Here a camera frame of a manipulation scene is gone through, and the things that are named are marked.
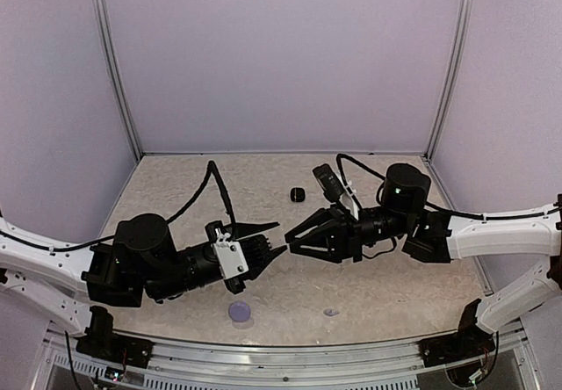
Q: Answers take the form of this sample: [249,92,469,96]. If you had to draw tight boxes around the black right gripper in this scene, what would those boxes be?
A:
[285,203,414,263]

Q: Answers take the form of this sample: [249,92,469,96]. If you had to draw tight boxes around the black charging case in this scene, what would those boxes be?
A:
[290,187,306,203]

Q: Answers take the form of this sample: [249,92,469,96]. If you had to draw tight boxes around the purple charging case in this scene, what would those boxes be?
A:
[227,301,252,323]

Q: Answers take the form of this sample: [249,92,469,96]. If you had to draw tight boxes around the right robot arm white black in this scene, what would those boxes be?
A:
[285,163,561,358]

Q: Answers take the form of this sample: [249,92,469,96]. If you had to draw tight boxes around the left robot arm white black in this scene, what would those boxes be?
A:
[1,213,287,336]

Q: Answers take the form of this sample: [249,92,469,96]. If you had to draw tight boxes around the purple earbud near front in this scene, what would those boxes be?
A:
[323,308,340,317]

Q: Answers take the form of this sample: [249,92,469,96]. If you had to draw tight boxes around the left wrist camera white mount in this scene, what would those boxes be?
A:
[211,230,249,280]

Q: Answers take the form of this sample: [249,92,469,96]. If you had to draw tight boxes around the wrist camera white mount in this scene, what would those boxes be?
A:
[211,230,249,280]
[313,163,360,220]

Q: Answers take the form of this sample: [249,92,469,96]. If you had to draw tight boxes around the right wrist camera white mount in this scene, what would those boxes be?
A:
[313,163,360,220]

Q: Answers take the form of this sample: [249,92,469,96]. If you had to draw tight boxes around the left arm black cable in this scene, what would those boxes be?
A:
[0,160,238,255]

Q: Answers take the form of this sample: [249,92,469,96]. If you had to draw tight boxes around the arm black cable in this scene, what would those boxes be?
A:
[335,153,562,222]
[0,160,238,255]

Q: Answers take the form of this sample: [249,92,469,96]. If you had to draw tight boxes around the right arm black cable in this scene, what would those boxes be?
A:
[335,153,562,222]

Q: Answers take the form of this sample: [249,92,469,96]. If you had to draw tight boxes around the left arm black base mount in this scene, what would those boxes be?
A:
[76,306,154,369]

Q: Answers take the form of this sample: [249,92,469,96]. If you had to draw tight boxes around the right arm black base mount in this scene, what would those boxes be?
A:
[418,299,497,367]

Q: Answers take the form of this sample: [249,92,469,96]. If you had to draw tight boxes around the aluminium front rail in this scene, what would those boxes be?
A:
[30,326,541,390]

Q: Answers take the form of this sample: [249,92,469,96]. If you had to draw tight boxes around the right aluminium corner post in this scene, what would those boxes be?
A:
[424,0,473,164]

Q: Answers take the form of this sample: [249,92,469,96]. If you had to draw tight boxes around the aluminium corner post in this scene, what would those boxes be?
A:
[424,0,473,164]
[92,0,144,164]

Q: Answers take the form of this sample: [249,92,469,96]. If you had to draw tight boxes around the left aluminium corner post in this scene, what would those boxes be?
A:
[92,0,144,164]

